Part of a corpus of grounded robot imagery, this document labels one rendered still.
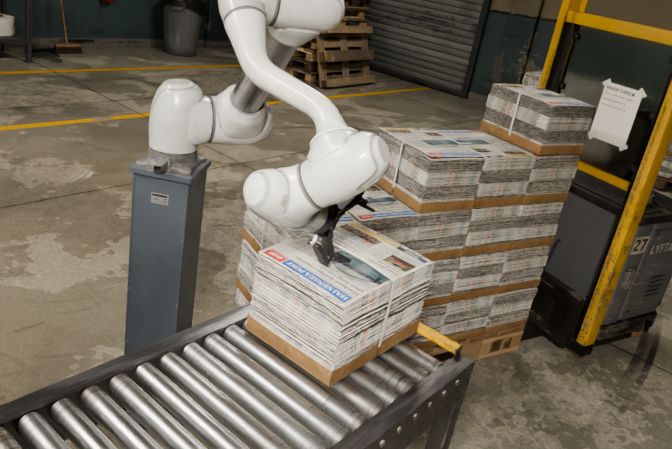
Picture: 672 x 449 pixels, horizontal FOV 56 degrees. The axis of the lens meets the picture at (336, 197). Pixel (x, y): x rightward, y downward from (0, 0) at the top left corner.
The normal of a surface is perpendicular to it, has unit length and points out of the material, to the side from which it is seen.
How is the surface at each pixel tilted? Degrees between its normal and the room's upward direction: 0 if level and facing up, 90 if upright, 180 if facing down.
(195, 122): 87
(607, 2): 90
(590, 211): 90
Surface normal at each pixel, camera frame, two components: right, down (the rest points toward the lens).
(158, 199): -0.12, 0.35
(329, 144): -0.48, -0.41
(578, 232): -0.85, 0.05
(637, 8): -0.64, 0.18
